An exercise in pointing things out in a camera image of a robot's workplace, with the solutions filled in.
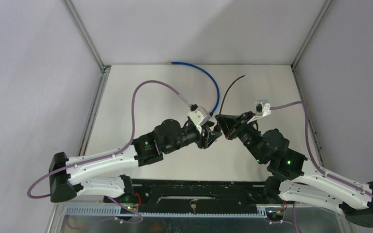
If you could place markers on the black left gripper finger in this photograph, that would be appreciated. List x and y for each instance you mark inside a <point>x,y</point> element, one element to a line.
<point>209,124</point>
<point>212,137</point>

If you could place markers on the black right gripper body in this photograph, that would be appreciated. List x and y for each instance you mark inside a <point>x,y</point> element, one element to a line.
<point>245,132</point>

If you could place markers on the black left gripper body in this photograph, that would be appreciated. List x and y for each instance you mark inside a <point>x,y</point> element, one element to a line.
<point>202,143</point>

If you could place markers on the padlock key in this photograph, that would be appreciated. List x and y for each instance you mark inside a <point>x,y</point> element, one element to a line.
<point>193,206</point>

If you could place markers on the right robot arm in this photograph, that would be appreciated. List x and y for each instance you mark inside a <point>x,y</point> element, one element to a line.
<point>298,178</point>

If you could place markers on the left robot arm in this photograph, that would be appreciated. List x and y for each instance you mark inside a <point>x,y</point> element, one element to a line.
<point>77,176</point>

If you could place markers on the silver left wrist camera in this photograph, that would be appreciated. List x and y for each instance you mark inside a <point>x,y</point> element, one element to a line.
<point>199,116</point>

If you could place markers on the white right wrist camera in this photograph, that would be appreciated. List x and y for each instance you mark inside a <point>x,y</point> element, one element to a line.
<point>262,109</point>

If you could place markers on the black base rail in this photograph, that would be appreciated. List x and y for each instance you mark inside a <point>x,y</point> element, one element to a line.
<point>212,197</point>

